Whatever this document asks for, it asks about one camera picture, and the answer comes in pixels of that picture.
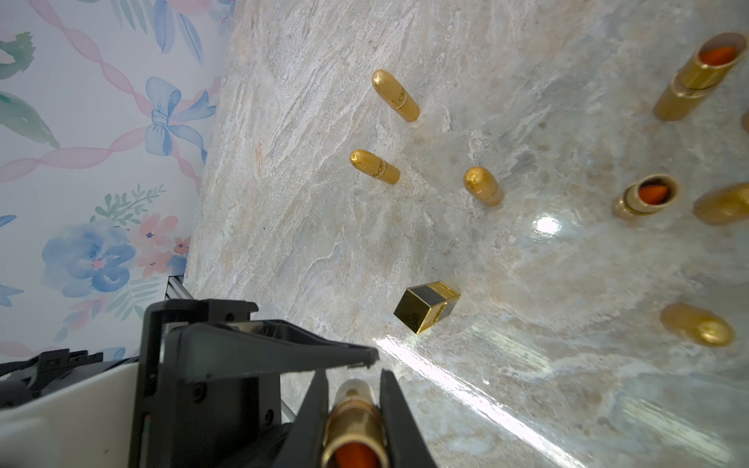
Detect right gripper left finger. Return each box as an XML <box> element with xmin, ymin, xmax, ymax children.
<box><xmin>272</xmin><ymin>370</ymin><xmax>330</xmax><ymax>468</ymax></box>

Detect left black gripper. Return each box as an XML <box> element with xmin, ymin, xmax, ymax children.
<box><xmin>129</xmin><ymin>300</ymin><xmax>378</xmax><ymax>467</ymax></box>

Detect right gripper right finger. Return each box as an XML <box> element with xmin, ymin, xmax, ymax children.
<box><xmin>380</xmin><ymin>370</ymin><xmax>437</xmax><ymax>468</ymax></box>

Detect gold lipstick cap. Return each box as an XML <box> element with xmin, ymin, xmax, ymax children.
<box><xmin>692</xmin><ymin>183</ymin><xmax>748</xmax><ymax>225</ymax></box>
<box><xmin>741</xmin><ymin>111</ymin><xmax>749</xmax><ymax>133</ymax></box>
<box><xmin>660</xmin><ymin>303</ymin><xmax>735</xmax><ymax>347</ymax></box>

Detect gold lipstick base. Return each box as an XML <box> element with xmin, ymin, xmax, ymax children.
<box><xmin>653</xmin><ymin>32</ymin><xmax>748</xmax><ymax>122</ymax></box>

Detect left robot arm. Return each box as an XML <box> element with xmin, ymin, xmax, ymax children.
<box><xmin>1</xmin><ymin>300</ymin><xmax>390</xmax><ymax>467</ymax></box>

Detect square gold black lipstick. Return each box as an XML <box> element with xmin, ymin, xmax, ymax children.
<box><xmin>394</xmin><ymin>281</ymin><xmax>460</xmax><ymax>335</ymax></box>

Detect aluminium rail frame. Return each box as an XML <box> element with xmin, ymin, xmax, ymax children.
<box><xmin>165</xmin><ymin>276</ymin><xmax>193</xmax><ymax>300</ymax></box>

